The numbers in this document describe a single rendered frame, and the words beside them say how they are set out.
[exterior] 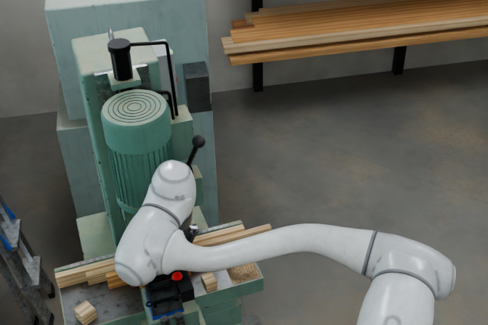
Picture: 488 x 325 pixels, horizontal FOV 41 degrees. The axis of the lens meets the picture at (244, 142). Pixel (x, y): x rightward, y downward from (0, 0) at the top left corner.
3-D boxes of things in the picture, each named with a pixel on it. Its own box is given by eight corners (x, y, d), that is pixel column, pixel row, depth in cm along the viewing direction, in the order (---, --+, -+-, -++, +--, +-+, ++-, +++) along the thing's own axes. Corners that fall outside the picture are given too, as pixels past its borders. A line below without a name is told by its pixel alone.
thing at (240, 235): (88, 286, 199) (86, 277, 197) (87, 281, 201) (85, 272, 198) (271, 236, 214) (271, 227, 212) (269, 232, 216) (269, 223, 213)
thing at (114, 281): (109, 289, 198) (106, 277, 195) (108, 286, 199) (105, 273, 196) (186, 268, 204) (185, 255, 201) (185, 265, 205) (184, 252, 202)
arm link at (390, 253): (380, 215, 142) (367, 261, 132) (465, 240, 137) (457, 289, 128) (372, 254, 151) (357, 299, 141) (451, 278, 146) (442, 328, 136)
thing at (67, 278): (58, 289, 199) (55, 278, 196) (57, 284, 200) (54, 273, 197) (245, 239, 214) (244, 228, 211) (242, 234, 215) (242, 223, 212)
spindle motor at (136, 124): (123, 223, 179) (106, 133, 160) (111, 183, 192) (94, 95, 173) (185, 207, 183) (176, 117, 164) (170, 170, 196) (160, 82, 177)
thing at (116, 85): (115, 107, 178) (105, 52, 168) (110, 91, 184) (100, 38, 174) (144, 101, 180) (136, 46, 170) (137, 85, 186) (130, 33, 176)
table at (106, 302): (72, 375, 182) (69, 362, 178) (59, 293, 205) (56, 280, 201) (275, 313, 197) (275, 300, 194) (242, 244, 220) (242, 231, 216)
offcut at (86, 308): (84, 326, 188) (82, 318, 185) (75, 317, 190) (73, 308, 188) (97, 317, 190) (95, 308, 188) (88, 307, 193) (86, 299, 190)
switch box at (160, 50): (158, 101, 203) (153, 56, 193) (152, 85, 210) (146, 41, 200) (178, 98, 204) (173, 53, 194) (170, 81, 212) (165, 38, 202)
